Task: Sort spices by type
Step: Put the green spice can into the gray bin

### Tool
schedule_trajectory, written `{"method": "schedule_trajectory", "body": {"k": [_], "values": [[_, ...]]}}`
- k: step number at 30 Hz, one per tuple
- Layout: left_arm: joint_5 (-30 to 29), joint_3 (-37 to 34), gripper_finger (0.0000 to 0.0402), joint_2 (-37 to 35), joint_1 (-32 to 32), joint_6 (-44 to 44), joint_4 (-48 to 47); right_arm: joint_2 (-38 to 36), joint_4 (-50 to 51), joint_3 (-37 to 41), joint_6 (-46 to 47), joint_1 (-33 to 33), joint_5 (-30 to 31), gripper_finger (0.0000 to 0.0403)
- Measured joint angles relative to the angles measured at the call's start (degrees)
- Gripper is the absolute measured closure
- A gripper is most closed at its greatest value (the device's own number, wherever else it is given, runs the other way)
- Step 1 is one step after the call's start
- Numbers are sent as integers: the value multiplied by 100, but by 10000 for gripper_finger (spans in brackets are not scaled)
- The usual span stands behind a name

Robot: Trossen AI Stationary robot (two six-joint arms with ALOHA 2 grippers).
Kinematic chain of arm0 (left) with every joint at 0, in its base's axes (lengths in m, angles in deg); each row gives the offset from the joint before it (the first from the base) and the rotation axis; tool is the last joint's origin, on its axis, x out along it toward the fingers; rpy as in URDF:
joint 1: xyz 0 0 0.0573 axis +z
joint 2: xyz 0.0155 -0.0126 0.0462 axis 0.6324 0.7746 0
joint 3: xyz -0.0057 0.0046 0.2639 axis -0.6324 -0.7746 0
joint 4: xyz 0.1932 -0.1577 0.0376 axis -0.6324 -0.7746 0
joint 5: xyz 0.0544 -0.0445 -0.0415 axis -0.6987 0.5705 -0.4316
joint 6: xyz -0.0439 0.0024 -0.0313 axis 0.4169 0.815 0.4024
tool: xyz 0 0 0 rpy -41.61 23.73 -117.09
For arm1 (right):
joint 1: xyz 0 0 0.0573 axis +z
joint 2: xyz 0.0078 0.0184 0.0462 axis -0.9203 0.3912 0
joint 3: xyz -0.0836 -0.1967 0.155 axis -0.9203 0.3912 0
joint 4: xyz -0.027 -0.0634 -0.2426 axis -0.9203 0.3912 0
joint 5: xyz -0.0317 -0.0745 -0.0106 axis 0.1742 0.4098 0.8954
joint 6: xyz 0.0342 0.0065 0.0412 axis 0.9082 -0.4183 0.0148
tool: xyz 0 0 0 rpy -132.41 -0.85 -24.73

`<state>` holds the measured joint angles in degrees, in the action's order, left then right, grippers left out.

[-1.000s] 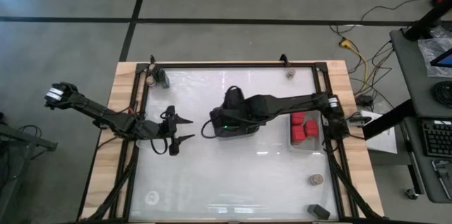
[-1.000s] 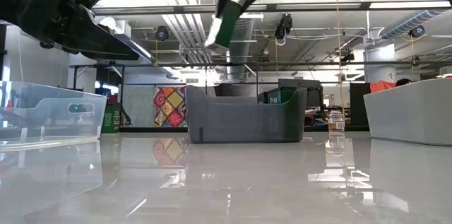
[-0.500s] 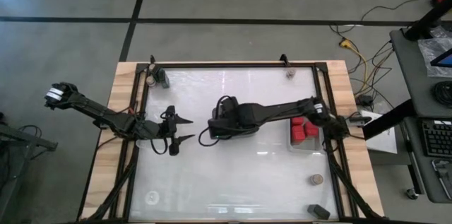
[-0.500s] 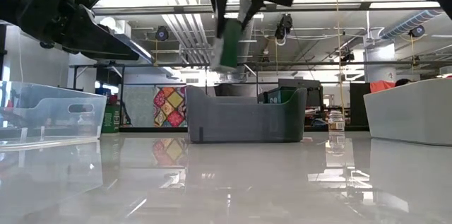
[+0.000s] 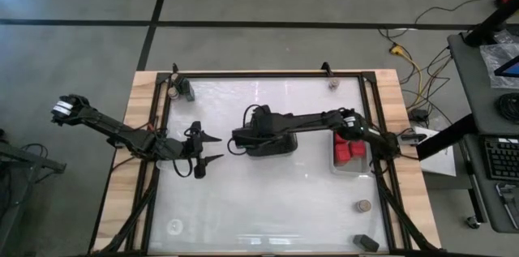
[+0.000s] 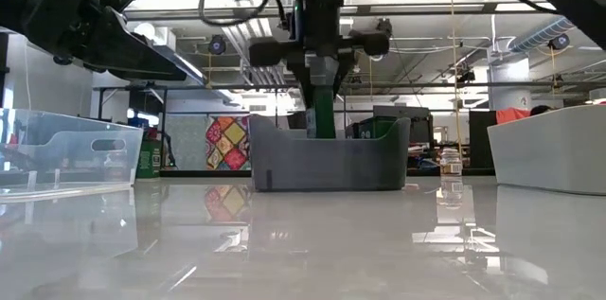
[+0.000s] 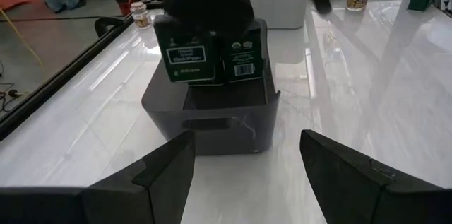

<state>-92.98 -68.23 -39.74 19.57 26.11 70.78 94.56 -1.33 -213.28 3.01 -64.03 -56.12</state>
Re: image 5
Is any dark grey plastic bin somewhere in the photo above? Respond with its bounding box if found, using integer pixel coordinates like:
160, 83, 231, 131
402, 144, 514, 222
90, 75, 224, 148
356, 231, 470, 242
244, 131, 299, 159

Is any clear plastic bag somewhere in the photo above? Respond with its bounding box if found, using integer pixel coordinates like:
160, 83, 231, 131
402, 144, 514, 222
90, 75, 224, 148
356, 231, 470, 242
479, 41, 519, 90

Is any black coiled cable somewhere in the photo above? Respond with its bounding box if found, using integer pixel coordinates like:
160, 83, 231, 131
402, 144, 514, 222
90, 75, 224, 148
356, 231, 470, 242
494, 92, 519, 125

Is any white plastic bin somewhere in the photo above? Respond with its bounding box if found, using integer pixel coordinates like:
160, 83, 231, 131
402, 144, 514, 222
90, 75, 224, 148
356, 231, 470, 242
330, 129, 373, 177

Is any black keyboard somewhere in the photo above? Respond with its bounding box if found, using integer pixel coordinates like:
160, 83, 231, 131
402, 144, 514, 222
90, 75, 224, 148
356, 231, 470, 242
484, 135, 519, 182

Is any grey metal tool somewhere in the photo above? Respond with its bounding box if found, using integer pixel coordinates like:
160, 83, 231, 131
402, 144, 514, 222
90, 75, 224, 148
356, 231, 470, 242
495, 183, 519, 232

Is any black metal stand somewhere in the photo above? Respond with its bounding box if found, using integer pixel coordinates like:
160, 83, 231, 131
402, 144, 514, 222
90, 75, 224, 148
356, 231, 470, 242
0, 126, 68, 257

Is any white paper sheet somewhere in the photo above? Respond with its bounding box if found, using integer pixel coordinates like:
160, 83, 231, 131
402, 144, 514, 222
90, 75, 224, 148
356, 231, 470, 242
417, 126, 457, 178

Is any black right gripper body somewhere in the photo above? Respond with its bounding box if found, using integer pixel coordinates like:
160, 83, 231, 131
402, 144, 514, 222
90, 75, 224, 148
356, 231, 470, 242
233, 105, 287, 148

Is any black stand pole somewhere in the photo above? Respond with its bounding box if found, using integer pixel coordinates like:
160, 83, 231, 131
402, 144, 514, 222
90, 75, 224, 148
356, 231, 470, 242
463, 0, 519, 47

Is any yellow floor cable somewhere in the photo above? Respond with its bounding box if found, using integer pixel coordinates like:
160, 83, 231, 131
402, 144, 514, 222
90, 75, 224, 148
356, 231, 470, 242
388, 44, 425, 108

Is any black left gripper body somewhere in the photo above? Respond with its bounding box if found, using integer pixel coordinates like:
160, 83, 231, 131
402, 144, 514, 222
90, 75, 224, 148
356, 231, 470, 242
180, 121, 207, 180

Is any grey desk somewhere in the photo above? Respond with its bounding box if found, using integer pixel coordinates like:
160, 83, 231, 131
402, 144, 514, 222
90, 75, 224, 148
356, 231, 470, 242
447, 24, 519, 234

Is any black power adapter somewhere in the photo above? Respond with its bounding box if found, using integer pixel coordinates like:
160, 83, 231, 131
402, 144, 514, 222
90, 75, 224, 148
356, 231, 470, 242
408, 109, 430, 123

